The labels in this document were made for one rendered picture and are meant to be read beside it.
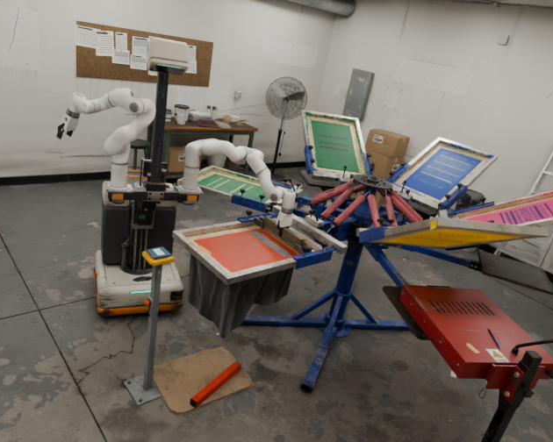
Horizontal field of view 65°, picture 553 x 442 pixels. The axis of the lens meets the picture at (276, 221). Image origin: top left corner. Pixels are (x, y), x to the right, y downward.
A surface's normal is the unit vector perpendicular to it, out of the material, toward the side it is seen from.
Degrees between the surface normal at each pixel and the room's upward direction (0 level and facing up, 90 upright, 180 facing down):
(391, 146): 89
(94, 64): 90
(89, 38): 88
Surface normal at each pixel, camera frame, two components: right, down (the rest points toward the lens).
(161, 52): 0.42, -0.03
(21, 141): 0.64, 0.40
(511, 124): -0.75, 0.13
